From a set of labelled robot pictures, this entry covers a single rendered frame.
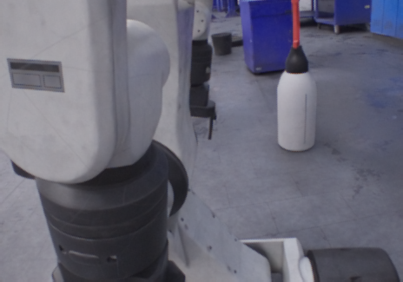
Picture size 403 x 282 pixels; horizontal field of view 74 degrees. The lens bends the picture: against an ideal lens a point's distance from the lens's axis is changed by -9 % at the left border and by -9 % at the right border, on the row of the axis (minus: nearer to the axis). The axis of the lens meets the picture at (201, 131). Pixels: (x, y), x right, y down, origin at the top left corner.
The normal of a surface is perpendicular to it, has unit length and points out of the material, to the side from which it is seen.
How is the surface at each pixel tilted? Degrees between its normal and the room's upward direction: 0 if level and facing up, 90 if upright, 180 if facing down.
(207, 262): 90
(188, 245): 90
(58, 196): 44
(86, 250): 91
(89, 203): 48
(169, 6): 115
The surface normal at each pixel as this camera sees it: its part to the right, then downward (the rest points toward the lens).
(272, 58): 0.05, 0.43
